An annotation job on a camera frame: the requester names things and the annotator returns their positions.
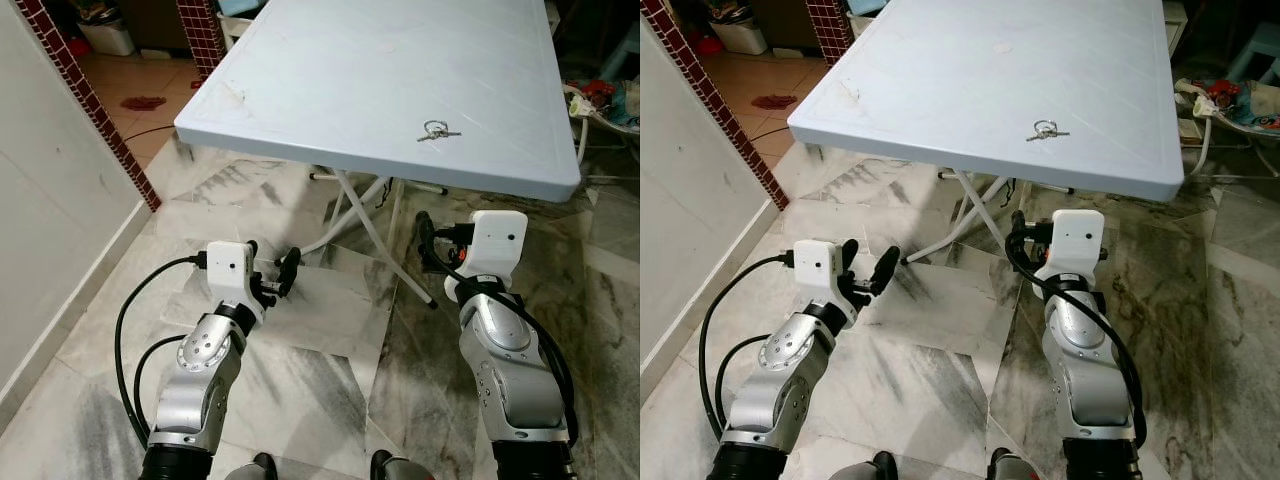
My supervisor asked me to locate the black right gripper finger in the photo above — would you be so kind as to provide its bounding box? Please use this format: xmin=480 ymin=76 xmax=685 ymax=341
xmin=414 ymin=210 xmax=437 ymax=273
xmin=1006 ymin=209 xmax=1031 ymax=269

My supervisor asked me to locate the white plastic folding table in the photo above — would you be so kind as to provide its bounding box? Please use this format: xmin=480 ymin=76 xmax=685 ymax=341
xmin=175 ymin=0 xmax=582 ymax=309
xmin=788 ymin=0 xmax=1187 ymax=267

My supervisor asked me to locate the robot left leg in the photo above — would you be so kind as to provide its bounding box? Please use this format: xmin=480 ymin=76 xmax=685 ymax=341
xmin=224 ymin=452 xmax=280 ymax=480
xmin=829 ymin=450 xmax=899 ymax=480

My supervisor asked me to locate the robot leg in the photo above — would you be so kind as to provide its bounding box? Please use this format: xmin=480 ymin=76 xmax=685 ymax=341
xmin=369 ymin=450 xmax=437 ymax=480
xmin=224 ymin=452 xmax=280 ymax=480
xmin=829 ymin=450 xmax=899 ymax=480
xmin=987 ymin=448 xmax=1043 ymax=480

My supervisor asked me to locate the white rack with colourful clutter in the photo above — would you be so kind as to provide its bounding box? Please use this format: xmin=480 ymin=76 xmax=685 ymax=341
xmin=1174 ymin=76 xmax=1280 ymax=179
xmin=563 ymin=78 xmax=641 ymax=166

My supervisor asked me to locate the robot right leg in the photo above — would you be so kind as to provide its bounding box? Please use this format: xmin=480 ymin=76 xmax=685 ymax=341
xmin=987 ymin=448 xmax=1043 ymax=480
xmin=369 ymin=450 xmax=437 ymax=480

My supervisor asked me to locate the white plastic bin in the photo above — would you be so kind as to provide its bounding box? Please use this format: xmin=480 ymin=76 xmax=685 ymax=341
xmin=78 ymin=18 xmax=137 ymax=58
xmin=710 ymin=18 xmax=770 ymax=57

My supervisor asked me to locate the light blue plastic stool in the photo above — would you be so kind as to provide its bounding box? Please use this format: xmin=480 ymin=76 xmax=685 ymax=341
xmin=1225 ymin=20 xmax=1280 ymax=86
xmin=608 ymin=20 xmax=641 ymax=83

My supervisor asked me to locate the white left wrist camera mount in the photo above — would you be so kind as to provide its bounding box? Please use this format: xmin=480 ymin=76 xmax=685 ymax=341
xmin=794 ymin=239 xmax=860 ymax=327
xmin=204 ymin=241 xmax=267 ymax=323

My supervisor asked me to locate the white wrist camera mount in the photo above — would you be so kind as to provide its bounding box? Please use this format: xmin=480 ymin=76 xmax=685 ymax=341
xmin=794 ymin=239 xmax=860 ymax=327
xmin=444 ymin=210 xmax=529 ymax=303
xmin=204 ymin=241 xmax=267 ymax=323
xmin=1033 ymin=208 xmax=1107 ymax=291

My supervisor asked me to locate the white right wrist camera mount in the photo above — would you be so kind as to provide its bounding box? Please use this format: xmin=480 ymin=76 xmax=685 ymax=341
xmin=1033 ymin=208 xmax=1107 ymax=291
xmin=444 ymin=210 xmax=529 ymax=303

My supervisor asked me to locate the short black left arm cable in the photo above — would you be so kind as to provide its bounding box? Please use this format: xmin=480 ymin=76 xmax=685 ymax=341
xmin=132 ymin=334 xmax=189 ymax=433
xmin=714 ymin=334 xmax=771 ymax=433

